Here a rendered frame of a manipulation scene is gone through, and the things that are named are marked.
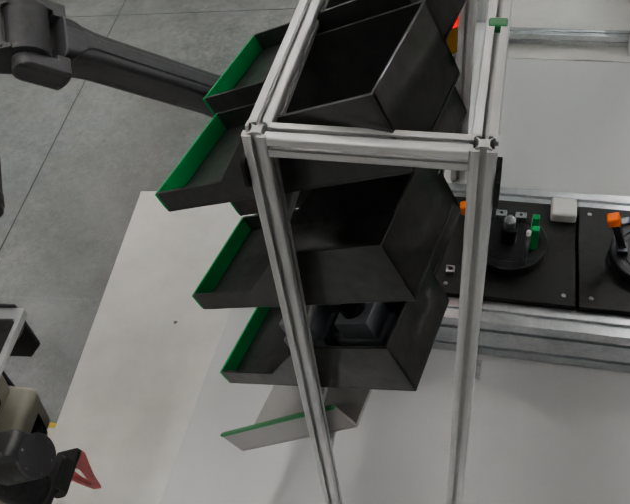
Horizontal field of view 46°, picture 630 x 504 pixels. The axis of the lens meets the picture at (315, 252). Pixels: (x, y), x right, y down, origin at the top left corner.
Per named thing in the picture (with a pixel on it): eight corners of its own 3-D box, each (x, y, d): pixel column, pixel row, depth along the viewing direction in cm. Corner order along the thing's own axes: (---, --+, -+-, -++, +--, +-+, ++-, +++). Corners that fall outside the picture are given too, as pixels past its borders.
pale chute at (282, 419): (242, 452, 113) (219, 435, 112) (278, 380, 121) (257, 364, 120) (357, 427, 92) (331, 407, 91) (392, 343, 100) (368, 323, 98)
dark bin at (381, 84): (168, 212, 74) (122, 155, 70) (227, 130, 82) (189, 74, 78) (414, 173, 57) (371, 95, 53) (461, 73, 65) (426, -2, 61)
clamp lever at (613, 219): (616, 251, 130) (606, 221, 126) (616, 242, 131) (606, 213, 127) (638, 247, 128) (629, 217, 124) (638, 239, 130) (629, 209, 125)
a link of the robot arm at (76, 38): (-2, 10, 95) (3, 80, 91) (17, -18, 92) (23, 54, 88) (258, 96, 125) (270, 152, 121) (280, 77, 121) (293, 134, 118)
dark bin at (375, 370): (229, 383, 98) (197, 348, 94) (271, 307, 106) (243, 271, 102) (416, 392, 81) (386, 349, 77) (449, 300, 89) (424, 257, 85)
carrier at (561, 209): (432, 297, 133) (433, 251, 124) (447, 202, 148) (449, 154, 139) (574, 313, 128) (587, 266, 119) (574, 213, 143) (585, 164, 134)
